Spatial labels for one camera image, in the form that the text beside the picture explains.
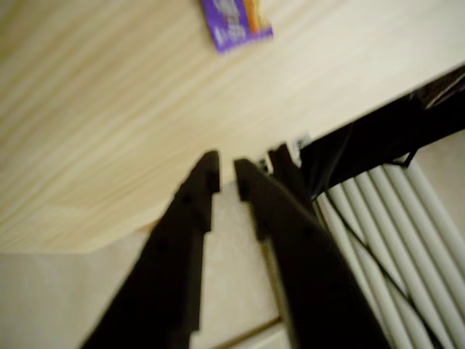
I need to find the white ribbed radiator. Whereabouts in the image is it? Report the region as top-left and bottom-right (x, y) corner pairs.
(312, 133), (465, 349)

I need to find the thin black cable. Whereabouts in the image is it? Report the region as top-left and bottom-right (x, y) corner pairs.
(325, 190), (465, 349)

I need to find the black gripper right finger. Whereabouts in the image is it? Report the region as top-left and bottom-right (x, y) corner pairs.
(234, 158), (387, 349)

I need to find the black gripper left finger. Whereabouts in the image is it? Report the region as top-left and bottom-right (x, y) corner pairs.
(81, 151), (222, 349)

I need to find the purple orange candy wrapper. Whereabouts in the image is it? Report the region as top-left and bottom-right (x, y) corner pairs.
(201, 0), (274, 55)

